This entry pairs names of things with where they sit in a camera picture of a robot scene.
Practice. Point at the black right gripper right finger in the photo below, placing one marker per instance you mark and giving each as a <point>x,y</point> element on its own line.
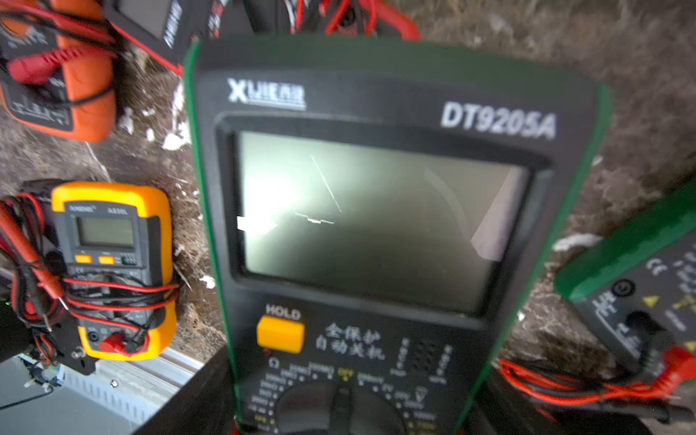
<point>501,409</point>

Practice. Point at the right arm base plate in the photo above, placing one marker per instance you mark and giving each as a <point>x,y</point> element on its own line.
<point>61,346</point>

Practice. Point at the red Aneng large multimeter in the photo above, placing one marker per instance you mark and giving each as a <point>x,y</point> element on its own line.
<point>165,30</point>

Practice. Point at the yellow Aneng multimeter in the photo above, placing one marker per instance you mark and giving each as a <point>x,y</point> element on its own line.
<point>116,241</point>

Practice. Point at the large green XLUE multimeter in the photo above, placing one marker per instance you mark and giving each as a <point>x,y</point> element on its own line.
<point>378,212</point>

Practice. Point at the green multimeter upper right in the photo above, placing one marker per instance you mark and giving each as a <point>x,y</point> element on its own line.
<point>635,290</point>

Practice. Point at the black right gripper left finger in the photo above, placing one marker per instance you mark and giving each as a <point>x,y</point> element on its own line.
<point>204,405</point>

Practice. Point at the small black multimeter left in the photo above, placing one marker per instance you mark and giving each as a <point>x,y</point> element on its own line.
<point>36,294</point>

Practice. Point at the orange Victor multimeter upper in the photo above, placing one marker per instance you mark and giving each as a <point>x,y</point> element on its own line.
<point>57,68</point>

